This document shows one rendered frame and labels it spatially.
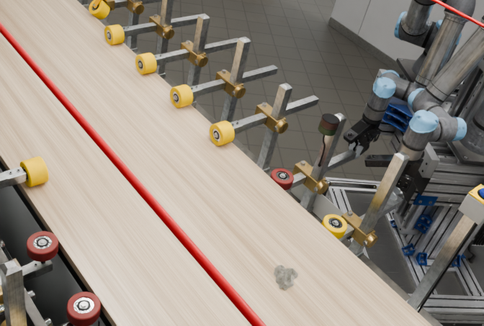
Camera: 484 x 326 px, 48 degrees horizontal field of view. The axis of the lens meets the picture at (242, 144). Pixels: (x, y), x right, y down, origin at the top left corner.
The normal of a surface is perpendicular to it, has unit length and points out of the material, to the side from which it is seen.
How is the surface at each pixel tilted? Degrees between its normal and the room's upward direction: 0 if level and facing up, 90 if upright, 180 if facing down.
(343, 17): 90
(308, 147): 0
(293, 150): 0
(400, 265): 0
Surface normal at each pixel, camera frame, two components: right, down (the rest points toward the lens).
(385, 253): 0.20, -0.77
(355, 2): -0.79, 0.24
